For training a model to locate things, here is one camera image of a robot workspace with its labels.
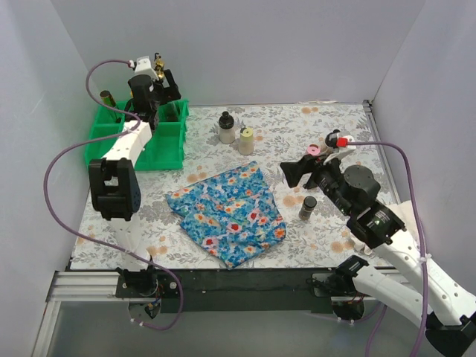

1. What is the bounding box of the small black-cap pepper jar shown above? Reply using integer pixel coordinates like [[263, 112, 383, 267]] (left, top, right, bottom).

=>
[[298, 196, 317, 220]]

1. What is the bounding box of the yellow-label spice tube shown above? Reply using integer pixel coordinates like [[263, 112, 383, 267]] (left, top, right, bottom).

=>
[[100, 90, 120, 123]]

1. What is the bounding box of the tall oil bottle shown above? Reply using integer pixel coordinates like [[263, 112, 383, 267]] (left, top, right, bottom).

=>
[[154, 52, 165, 81]]

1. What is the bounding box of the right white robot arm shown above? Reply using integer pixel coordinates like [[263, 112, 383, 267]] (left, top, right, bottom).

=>
[[280, 155, 475, 356]]

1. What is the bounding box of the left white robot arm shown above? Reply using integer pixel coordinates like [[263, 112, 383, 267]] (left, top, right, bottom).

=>
[[89, 69, 181, 298]]

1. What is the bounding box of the pink-cap spice shaker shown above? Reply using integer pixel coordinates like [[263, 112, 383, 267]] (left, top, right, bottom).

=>
[[306, 144, 321, 157]]

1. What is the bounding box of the black-cap glass spice jar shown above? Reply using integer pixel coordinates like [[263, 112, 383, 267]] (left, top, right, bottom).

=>
[[324, 129, 341, 149]]

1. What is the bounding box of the yellow-cap spice shaker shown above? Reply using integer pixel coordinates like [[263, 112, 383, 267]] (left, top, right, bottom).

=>
[[238, 127, 254, 155]]

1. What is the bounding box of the green plastic compartment bin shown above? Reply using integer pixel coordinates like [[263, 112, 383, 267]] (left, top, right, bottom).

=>
[[89, 99, 189, 171]]

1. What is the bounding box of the black-cap white powder shaker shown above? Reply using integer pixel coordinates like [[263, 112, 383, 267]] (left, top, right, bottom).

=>
[[218, 111, 236, 144]]

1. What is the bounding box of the blue floral cloth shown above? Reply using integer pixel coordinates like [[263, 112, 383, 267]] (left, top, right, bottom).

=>
[[166, 161, 286, 270]]

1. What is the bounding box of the white crumpled cloth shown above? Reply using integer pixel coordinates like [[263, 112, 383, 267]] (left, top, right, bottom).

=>
[[350, 200, 419, 256]]

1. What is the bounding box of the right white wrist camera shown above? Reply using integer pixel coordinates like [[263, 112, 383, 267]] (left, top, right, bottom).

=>
[[324, 135, 356, 164]]

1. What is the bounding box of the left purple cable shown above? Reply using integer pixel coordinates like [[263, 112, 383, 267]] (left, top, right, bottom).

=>
[[43, 59, 185, 331]]

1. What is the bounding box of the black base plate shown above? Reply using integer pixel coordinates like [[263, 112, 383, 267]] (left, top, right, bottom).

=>
[[115, 268, 363, 313]]

